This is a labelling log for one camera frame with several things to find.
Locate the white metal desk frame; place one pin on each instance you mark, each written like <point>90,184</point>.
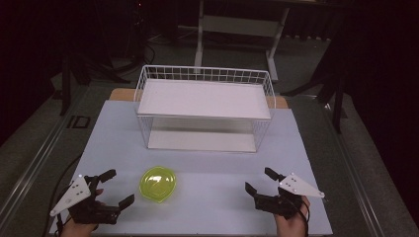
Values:
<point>240,25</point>

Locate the yellow-green plastic bowl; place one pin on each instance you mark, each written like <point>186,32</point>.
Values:
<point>158,184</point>

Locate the pale blue table sheet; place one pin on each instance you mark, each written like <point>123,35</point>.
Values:
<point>214,177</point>

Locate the person's right hand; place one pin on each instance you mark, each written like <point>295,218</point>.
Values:
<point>291,228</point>

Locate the black metal stand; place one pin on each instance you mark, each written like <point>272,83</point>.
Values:
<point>65,92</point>
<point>337,98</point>

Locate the person's left hand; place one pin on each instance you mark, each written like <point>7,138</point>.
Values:
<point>79,231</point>

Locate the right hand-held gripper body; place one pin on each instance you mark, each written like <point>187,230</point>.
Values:
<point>296,187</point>

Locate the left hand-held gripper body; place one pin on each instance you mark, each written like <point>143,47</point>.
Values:
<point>74,197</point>

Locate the metal floor rail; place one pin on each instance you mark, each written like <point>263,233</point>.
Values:
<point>33,164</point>
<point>352,177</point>

